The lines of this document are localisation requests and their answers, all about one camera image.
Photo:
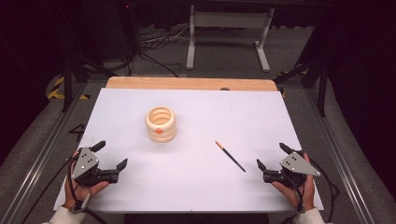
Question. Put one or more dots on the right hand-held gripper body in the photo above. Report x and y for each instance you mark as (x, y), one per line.
(297, 165)

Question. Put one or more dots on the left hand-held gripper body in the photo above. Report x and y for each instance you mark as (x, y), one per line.
(84, 161)

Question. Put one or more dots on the black pencil orange tip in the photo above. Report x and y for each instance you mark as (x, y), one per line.
(230, 156)

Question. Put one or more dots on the cream ribbed cup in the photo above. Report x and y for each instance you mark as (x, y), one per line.
(160, 134)

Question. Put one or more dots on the person's right hand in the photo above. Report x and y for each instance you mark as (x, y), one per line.
(306, 194)

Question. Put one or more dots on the person's left hand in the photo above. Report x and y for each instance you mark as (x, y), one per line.
(79, 193)

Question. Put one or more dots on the white table mat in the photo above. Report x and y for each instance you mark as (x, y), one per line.
(202, 189)

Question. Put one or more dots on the black tripod stand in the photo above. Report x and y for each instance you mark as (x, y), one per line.
(322, 90)
(67, 84)

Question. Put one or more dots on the yellow black floor tape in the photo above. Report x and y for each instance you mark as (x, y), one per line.
(291, 73)

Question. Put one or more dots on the small dark knob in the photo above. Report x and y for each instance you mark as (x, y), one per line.
(224, 89)

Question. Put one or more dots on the wooden table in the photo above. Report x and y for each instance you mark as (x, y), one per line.
(186, 83)

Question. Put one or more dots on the black tower with red light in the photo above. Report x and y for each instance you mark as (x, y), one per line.
(128, 28)

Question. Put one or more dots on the white metal stand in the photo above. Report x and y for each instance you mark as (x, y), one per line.
(230, 19)

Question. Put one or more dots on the aluminium floor rail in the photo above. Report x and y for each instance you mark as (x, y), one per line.
(40, 158)
(342, 161)

